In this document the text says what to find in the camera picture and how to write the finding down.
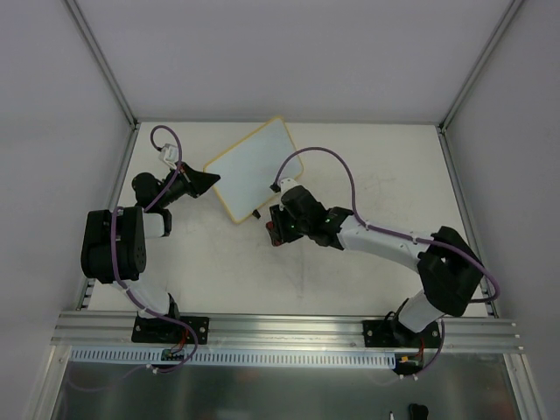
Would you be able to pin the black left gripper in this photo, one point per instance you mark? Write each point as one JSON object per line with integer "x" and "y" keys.
{"x": 188, "y": 180}

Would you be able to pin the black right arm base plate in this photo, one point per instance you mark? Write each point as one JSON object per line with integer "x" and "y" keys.
{"x": 376, "y": 334}

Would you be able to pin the white slotted cable duct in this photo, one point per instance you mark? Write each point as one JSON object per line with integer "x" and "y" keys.
{"x": 234, "y": 357}

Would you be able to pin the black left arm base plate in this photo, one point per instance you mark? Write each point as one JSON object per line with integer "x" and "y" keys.
{"x": 158, "y": 331}

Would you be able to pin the yellow-framed whiteboard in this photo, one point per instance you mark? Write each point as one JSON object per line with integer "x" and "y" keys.
{"x": 249, "y": 167}

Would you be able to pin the aluminium frame post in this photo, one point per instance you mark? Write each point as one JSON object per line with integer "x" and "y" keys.
{"x": 86, "y": 32}
{"x": 497, "y": 34}

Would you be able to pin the red bone-shaped whiteboard eraser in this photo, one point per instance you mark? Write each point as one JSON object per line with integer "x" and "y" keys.
{"x": 274, "y": 234}

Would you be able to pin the left aluminium frame post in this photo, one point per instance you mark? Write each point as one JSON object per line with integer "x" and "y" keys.
{"x": 86, "y": 32}

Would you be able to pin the right aluminium frame post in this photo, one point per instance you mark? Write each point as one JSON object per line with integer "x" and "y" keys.
{"x": 497, "y": 34}

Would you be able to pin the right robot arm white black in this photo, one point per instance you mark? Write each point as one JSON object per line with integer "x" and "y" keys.
{"x": 448, "y": 270}

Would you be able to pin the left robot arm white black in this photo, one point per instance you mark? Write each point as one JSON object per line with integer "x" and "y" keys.
{"x": 114, "y": 252}

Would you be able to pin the black object at bottom edge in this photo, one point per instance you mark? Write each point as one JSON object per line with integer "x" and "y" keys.
{"x": 418, "y": 412}

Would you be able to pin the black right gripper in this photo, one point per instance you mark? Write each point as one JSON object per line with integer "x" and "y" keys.
{"x": 278, "y": 232}

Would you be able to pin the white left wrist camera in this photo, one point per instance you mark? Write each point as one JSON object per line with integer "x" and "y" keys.
{"x": 169, "y": 155}

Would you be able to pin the aluminium mounting rail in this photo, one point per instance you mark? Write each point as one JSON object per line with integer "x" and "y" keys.
{"x": 287, "y": 332}

